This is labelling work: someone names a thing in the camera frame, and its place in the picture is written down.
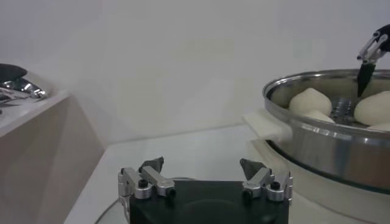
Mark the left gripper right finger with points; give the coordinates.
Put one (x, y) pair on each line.
(259, 181)

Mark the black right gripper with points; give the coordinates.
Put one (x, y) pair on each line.
(385, 38)

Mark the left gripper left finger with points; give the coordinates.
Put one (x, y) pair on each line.
(152, 181)

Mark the stainless steel steamer pot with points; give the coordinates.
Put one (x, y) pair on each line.
(320, 207)

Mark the stainless steel steamer basket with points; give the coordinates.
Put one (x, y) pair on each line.
(335, 152)

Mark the round glass pot lid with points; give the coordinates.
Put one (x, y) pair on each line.
(109, 219)

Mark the white side table with mouse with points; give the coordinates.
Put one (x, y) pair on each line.
(36, 158)

